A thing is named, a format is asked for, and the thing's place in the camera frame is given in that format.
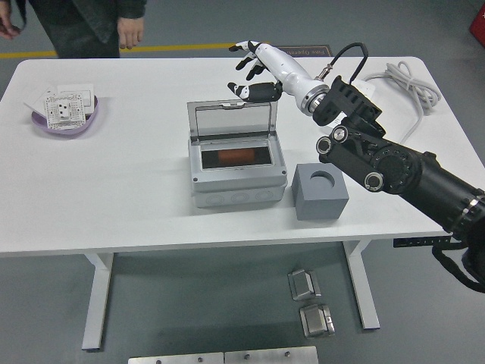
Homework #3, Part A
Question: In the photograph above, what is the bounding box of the person's right hand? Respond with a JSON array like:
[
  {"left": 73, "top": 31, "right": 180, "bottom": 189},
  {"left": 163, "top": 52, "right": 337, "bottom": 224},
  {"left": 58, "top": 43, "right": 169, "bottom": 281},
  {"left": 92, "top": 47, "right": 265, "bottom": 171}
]
[{"left": 0, "top": 5, "right": 22, "bottom": 41}]

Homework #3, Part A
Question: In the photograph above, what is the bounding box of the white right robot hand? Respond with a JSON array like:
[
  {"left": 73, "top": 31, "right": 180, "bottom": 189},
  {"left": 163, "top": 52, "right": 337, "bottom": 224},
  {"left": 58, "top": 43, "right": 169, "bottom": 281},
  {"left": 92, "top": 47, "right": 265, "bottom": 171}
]
[{"left": 227, "top": 39, "right": 323, "bottom": 106}]

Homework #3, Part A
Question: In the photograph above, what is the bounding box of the person's left hand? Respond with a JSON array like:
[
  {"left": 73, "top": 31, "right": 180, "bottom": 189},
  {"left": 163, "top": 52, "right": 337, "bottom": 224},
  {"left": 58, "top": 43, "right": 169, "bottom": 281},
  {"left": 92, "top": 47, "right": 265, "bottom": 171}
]
[{"left": 117, "top": 14, "right": 145, "bottom": 50}]

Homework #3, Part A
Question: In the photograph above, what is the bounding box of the orange cylinder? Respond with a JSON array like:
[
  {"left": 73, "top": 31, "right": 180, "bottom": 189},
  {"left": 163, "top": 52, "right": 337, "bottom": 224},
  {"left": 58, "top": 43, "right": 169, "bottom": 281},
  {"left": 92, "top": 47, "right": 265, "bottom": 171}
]
[{"left": 215, "top": 149, "right": 255, "bottom": 166}]

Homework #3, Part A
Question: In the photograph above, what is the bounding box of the grey electrical box clear lid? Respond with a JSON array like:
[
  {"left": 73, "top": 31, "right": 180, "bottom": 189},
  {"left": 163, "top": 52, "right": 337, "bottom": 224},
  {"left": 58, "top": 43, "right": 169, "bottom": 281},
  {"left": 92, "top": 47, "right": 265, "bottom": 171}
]
[{"left": 186, "top": 100, "right": 288, "bottom": 209}]

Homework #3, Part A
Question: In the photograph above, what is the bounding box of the grey cube with round hole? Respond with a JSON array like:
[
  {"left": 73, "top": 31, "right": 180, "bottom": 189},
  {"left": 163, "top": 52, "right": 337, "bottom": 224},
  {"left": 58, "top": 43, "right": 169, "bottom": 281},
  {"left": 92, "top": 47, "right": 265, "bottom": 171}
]
[{"left": 291, "top": 162, "right": 349, "bottom": 221}]

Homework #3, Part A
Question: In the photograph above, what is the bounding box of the dark floor sign Fine Operation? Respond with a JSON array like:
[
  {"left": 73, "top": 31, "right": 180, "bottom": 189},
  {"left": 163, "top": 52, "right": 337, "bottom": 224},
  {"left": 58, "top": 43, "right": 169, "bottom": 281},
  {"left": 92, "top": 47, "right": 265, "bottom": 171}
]
[{"left": 278, "top": 45, "right": 334, "bottom": 59}]

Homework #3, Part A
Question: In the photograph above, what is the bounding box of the person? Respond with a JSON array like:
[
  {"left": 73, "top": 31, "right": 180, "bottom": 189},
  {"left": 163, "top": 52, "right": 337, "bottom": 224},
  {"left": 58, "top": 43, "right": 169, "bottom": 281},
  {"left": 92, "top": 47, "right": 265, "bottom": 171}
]
[{"left": 36, "top": 0, "right": 147, "bottom": 58}]

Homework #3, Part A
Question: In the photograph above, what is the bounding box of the yellow floor tape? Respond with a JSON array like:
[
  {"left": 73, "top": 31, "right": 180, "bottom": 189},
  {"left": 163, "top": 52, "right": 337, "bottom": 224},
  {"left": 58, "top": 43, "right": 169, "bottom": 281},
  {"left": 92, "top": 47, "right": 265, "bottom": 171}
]
[{"left": 0, "top": 41, "right": 272, "bottom": 61}]

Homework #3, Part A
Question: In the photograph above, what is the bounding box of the purple bowl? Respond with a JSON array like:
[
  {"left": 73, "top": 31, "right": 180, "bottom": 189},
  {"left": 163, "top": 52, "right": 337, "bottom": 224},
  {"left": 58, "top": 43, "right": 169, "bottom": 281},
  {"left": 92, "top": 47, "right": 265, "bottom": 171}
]
[{"left": 30, "top": 94, "right": 100, "bottom": 136}]

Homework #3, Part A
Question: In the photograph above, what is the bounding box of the white socket panel printed back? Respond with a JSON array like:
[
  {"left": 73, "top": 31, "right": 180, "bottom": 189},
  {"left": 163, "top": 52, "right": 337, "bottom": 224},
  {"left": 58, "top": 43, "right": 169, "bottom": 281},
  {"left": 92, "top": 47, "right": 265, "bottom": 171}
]
[{"left": 42, "top": 90, "right": 86, "bottom": 130}]

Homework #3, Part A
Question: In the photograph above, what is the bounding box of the red object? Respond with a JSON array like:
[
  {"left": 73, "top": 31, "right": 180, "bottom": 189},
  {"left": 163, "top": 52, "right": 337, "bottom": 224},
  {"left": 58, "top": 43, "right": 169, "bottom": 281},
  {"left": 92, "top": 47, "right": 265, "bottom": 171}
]
[{"left": 469, "top": 9, "right": 485, "bottom": 42}]

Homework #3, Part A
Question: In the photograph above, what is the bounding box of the black table control panel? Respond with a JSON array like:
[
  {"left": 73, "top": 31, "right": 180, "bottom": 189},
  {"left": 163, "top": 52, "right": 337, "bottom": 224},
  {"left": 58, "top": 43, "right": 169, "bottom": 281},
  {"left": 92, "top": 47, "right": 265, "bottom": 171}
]
[{"left": 393, "top": 237, "right": 452, "bottom": 248}]

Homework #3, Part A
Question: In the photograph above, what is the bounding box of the white switch panel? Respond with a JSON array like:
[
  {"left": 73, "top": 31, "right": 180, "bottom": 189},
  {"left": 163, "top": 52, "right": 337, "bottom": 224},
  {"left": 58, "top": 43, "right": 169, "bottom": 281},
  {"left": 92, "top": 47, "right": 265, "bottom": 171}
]
[{"left": 56, "top": 83, "right": 95, "bottom": 115}]

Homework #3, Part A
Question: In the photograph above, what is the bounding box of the white plain wall panel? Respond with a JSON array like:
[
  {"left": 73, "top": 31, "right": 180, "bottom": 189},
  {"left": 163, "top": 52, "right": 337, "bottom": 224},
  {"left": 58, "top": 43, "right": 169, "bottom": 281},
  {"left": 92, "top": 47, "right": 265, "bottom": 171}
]
[{"left": 23, "top": 82, "right": 58, "bottom": 114}]

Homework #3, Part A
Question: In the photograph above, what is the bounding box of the white power cord with plug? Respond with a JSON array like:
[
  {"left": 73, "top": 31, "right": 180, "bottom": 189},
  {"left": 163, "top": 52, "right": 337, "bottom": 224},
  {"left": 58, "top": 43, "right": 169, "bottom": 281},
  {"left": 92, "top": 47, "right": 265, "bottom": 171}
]
[{"left": 361, "top": 61, "right": 443, "bottom": 144}]

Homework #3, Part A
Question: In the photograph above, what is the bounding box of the grey metal base plate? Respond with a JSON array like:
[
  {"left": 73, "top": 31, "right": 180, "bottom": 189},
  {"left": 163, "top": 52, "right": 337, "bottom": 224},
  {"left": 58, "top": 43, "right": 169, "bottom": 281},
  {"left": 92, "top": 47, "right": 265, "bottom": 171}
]
[
  {"left": 127, "top": 352, "right": 224, "bottom": 364},
  {"left": 224, "top": 345, "right": 319, "bottom": 364}
]

